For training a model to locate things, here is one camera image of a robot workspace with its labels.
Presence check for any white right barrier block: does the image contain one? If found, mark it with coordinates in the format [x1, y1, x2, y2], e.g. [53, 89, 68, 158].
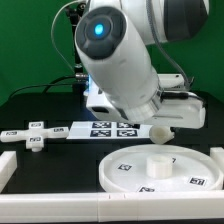
[210, 147, 224, 173]

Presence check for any grey cable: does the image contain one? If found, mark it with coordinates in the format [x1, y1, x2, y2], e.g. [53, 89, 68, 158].
[50, 0, 84, 75]

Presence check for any white front barrier rail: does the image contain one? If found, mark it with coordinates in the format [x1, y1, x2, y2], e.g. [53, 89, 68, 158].
[0, 190, 224, 223]

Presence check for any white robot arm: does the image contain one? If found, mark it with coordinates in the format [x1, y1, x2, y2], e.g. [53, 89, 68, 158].
[75, 0, 209, 129]

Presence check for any black cable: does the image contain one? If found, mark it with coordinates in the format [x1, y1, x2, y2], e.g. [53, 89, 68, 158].
[7, 75, 78, 99]

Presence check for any white left barrier block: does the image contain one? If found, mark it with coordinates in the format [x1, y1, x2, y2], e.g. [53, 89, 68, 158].
[0, 151, 17, 193]

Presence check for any black camera stand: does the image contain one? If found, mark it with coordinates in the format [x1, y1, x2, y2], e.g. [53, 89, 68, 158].
[66, 2, 89, 90]

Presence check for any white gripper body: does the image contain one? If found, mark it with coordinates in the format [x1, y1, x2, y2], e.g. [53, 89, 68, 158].
[135, 99, 206, 129]

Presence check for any white barrier block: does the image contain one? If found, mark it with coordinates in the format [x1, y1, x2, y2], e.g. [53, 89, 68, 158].
[210, 147, 224, 173]
[0, 151, 17, 193]

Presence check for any white marker sheet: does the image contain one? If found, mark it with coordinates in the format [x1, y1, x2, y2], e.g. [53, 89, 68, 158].
[68, 121, 151, 140]

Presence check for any white round table top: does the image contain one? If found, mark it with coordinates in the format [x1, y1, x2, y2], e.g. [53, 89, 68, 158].
[99, 144, 224, 193]

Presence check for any white cross-shaped table base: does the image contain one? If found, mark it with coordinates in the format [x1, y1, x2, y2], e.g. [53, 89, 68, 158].
[0, 121, 69, 152]

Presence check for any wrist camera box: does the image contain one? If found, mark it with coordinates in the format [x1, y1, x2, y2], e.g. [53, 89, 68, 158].
[86, 89, 124, 122]

